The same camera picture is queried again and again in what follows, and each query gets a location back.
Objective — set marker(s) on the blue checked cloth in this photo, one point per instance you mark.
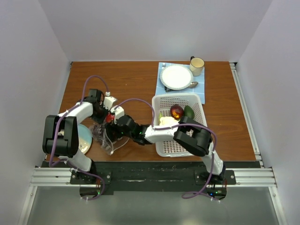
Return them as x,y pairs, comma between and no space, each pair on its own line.
199,89

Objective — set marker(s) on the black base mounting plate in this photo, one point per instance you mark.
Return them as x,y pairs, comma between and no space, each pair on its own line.
152,176

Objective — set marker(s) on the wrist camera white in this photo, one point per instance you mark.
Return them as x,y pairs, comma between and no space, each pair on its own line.
109,102
118,112

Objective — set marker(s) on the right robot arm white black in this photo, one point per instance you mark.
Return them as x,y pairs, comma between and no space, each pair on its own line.
194,137

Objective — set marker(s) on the right side aluminium rail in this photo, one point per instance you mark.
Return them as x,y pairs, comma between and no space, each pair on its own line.
246,114

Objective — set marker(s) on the fake green pepper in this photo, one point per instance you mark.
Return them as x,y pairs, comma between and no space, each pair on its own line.
188,112

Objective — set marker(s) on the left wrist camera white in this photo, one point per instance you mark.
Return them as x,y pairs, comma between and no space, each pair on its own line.
109,102

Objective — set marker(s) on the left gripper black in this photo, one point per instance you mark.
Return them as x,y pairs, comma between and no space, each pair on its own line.
101,120

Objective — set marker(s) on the fake white cauliflower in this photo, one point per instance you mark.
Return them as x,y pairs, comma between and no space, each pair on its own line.
168,120

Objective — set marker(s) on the fake red apple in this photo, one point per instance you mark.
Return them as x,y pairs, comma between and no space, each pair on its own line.
110,118

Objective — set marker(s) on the cream enamel mug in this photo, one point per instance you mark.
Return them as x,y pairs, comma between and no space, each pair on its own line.
196,65

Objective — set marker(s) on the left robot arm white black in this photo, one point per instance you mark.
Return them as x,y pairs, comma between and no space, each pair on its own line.
61,138

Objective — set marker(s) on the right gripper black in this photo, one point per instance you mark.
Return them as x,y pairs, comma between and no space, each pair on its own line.
110,127

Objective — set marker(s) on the metal spoon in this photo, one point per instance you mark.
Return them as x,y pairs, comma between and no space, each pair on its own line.
193,85

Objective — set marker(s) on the blue beige ceramic plate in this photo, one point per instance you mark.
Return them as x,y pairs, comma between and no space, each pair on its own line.
85,138

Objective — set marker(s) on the white paper plate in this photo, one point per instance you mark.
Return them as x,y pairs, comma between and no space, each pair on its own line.
176,77

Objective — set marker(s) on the clear zip top bag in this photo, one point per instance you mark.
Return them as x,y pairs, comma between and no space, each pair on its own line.
108,145

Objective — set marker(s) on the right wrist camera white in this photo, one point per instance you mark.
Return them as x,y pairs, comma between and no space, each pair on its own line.
118,112

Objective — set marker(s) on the fake dark red fruit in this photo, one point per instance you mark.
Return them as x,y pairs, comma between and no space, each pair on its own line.
176,111

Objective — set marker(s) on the white perforated plastic basket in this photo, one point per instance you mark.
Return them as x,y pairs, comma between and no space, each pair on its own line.
162,105

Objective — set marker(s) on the aluminium frame rail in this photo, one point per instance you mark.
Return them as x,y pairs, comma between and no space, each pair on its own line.
244,177

